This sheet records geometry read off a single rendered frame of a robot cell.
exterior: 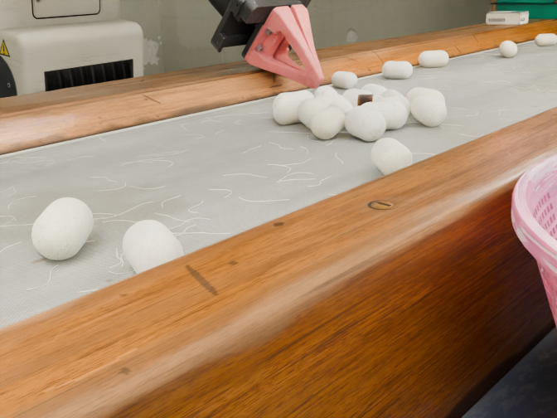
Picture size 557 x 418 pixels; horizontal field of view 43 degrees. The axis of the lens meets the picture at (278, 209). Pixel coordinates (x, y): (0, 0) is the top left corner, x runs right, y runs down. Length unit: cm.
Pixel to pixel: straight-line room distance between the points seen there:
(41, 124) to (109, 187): 16
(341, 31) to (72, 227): 232
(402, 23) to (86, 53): 154
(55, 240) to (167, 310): 11
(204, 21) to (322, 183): 262
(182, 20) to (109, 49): 198
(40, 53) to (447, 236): 84
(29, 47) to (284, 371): 87
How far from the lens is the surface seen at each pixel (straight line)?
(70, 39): 107
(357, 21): 255
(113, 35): 112
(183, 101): 64
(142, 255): 26
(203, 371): 17
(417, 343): 26
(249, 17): 68
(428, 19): 242
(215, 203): 37
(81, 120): 58
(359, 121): 48
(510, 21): 126
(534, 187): 29
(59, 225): 30
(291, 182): 40
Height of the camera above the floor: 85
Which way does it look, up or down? 18 degrees down
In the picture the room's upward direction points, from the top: 3 degrees counter-clockwise
